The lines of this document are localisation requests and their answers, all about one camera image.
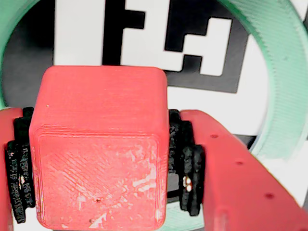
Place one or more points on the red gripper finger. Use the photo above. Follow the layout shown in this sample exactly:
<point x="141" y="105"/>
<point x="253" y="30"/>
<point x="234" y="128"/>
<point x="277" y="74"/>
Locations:
<point x="9" y="144"/>
<point x="235" y="187"/>

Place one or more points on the red cube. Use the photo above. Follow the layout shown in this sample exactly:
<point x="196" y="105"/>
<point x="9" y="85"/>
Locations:
<point x="96" y="144"/>

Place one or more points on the black white marker checkerboard mat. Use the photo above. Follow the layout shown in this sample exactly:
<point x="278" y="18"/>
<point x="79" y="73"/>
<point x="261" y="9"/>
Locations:
<point x="79" y="31"/>

